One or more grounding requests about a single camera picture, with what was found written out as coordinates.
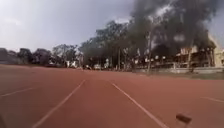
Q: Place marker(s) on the row of trees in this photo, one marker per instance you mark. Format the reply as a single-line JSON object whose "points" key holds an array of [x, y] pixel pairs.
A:
{"points": [[146, 36]]}

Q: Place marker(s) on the red running track surface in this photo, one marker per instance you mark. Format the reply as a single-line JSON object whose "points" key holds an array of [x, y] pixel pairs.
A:
{"points": [[96, 106]]}

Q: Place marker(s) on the grass strip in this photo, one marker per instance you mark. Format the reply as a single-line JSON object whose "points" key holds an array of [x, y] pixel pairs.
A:
{"points": [[190, 76]]}

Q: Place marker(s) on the multi-storey pale building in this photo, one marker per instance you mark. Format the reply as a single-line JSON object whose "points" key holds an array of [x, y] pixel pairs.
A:
{"points": [[200, 55]]}

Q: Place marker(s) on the low grey wall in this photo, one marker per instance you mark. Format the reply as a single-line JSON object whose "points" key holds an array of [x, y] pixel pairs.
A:
{"points": [[186, 70]]}

